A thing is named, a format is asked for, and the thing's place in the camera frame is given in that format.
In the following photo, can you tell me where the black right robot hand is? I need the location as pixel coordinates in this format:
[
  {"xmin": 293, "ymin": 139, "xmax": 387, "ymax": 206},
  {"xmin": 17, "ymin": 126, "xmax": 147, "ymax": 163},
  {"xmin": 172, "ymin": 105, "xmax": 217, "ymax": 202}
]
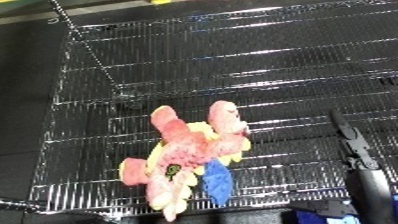
[{"xmin": 286, "ymin": 109, "xmax": 398, "ymax": 224}]

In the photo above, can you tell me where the pink yellow blue soft toy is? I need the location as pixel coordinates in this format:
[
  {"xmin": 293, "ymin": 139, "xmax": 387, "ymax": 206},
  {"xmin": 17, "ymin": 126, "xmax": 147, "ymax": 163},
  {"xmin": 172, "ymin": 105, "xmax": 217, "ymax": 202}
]
[{"xmin": 117, "ymin": 100, "xmax": 255, "ymax": 223}]

